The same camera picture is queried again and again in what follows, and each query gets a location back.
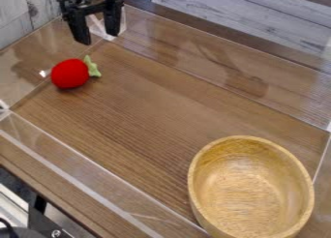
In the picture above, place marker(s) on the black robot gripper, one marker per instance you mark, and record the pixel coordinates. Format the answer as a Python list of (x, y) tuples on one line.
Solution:
[(108, 7)]

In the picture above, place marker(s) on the red plush strawberry toy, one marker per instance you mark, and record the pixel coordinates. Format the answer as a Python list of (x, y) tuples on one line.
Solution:
[(72, 72)]

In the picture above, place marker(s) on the oval wooden bowl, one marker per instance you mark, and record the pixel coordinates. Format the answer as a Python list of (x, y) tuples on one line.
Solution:
[(249, 189)]

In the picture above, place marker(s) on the clear acrylic enclosure walls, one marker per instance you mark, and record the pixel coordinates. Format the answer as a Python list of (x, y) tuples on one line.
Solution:
[(104, 148)]

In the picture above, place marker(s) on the black metal bracket with bolt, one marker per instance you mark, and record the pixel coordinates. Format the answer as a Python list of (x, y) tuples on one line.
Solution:
[(40, 223)]

